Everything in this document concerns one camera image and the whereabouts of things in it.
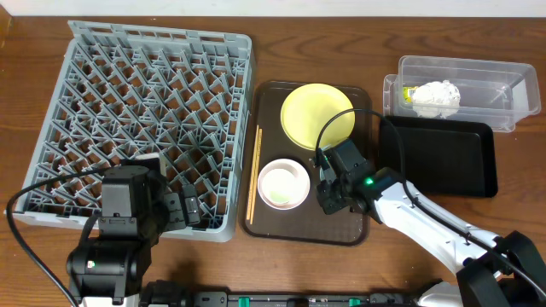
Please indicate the clear plastic bin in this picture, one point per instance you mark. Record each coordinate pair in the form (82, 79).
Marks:
(496, 93)

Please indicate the white paper napkin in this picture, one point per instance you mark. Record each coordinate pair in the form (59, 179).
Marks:
(436, 99)

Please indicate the grey plastic dish rack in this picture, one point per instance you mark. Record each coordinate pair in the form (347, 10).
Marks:
(124, 91)

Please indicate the left wooden chopstick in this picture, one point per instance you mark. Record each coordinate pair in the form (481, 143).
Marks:
(252, 180)

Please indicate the yellow plate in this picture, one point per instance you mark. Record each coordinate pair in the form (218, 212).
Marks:
(307, 109)

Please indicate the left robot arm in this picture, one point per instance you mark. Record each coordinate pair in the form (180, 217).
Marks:
(114, 250)

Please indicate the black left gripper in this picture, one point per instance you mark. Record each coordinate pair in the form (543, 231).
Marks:
(188, 211)

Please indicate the right wooden chopstick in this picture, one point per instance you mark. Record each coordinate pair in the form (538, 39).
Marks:
(256, 174)

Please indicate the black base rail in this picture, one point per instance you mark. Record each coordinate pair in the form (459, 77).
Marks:
(298, 299)

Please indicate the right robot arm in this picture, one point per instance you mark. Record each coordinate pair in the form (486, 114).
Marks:
(490, 270)

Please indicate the wooden chopstick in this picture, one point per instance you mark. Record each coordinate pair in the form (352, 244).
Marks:
(256, 174)
(252, 180)

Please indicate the brown serving tray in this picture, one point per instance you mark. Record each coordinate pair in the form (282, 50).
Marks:
(306, 222)

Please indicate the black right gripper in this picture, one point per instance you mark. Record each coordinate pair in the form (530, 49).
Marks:
(328, 205)

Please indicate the black waste tray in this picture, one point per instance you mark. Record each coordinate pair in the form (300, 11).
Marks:
(441, 156)

